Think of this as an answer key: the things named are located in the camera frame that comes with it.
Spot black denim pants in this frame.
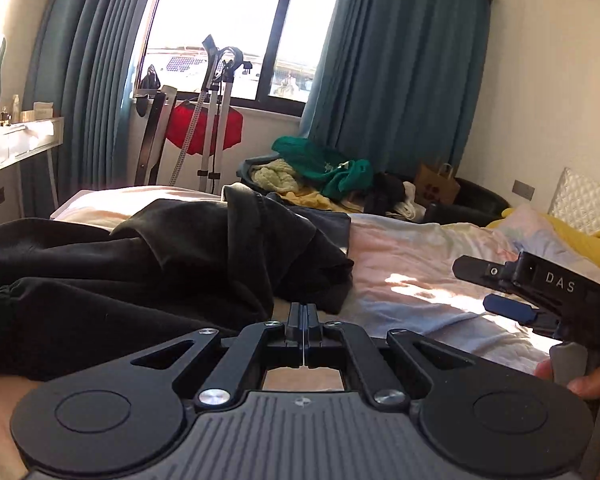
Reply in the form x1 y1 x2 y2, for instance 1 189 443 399
0 184 353 382

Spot black clothes pile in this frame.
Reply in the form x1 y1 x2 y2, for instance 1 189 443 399
364 172 406 216

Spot pastel pillow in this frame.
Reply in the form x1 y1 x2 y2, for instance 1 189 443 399
494 202 600 291

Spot yellow plush pillow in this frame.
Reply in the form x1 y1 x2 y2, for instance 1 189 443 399
486 207 600 291

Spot black leather armchair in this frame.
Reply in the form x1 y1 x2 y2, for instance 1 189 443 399
422 178 510 228

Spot pastel tie-dye bed sheet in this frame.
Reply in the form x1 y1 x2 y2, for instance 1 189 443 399
0 185 600 480

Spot white quilted headboard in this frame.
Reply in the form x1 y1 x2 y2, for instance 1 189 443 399
548 167 600 235

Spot white garment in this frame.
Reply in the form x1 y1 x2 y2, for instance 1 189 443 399
393 181 426 223

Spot brown paper bag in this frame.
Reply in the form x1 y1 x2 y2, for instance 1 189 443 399
414 162 460 207

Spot green sweatshirt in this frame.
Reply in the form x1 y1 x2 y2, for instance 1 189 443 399
272 136 374 202

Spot right teal curtain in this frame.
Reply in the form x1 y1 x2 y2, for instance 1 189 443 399
299 0 492 177

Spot teal curtain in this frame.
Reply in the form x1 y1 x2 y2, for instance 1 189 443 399
21 0 149 218
299 0 492 177

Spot pale yellow knit garment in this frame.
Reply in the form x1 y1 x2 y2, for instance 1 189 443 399
250 158 301 194

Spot white dresser desk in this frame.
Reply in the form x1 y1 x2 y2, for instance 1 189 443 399
0 117 64 223

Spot red fabric bag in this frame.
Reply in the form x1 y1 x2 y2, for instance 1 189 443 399
166 102 244 155

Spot black framed window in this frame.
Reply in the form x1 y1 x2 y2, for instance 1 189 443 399
138 0 336 116

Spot silver garment steamer stand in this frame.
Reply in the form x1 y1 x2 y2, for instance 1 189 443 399
169 35 252 192

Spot left teal curtain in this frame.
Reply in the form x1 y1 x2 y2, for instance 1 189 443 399
21 0 149 218

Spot grey wall outlet plate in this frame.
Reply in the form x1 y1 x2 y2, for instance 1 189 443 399
512 180 535 200

